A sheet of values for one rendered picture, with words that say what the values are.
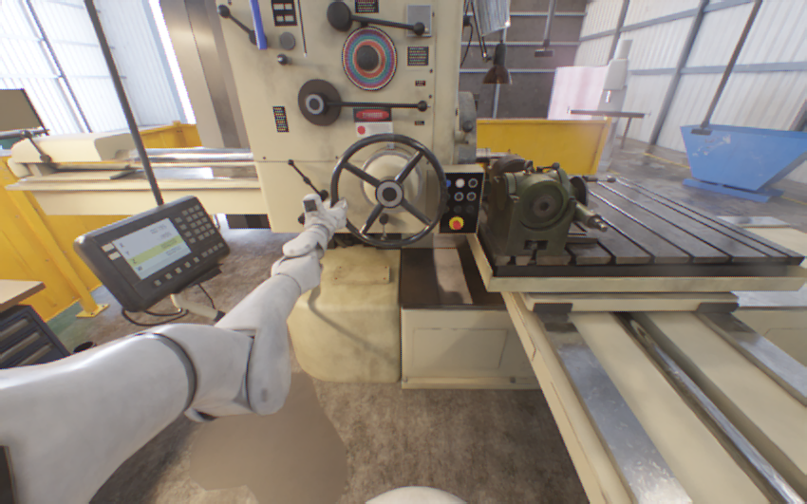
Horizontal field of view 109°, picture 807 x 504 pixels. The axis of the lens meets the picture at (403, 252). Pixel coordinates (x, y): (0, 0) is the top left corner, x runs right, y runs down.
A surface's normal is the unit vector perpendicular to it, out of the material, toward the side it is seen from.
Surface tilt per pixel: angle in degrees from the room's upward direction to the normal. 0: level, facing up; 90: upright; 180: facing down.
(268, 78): 90
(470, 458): 0
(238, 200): 90
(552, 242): 90
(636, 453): 0
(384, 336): 90
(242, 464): 0
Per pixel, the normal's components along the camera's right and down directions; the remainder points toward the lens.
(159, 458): -0.01, -0.87
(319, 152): -0.01, 0.50
